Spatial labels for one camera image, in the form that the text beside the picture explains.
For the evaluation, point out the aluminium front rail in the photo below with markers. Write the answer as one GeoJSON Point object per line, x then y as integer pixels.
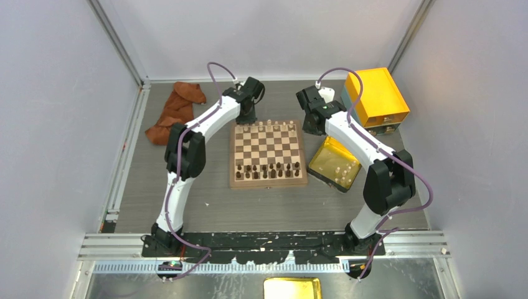
{"type": "Point", "coordinates": [121, 253]}

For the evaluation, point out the yellow drawer box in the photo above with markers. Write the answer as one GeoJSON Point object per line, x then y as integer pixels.
{"type": "Point", "coordinates": [382, 107]}

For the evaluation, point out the wooden chessboard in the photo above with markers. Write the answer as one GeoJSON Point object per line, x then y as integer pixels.
{"type": "Point", "coordinates": [279, 156]}

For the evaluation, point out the brown cloth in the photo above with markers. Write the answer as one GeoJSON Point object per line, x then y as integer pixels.
{"type": "Point", "coordinates": [177, 109]}

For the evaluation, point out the gold metal tin tray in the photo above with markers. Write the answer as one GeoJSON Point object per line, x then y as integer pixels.
{"type": "Point", "coordinates": [334, 165]}

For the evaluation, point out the gold tin lid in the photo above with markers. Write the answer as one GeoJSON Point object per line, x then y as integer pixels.
{"type": "Point", "coordinates": [292, 287]}

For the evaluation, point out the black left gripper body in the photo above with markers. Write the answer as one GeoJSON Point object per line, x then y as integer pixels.
{"type": "Point", "coordinates": [247, 118]}

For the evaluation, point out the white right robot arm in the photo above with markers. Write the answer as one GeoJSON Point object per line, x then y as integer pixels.
{"type": "Point", "coordinates": [389, 181]}

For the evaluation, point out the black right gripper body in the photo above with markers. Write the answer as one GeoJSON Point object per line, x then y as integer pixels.
{"type": "Point", "coordinates": [306, 128]}

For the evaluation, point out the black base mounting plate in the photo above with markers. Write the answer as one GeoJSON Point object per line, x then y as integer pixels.
{"type": "Point", "coordinates": [314, 247]}

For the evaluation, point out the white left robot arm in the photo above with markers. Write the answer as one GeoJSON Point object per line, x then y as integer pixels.
{"type": "Point", "coordinates": [185, 154]}

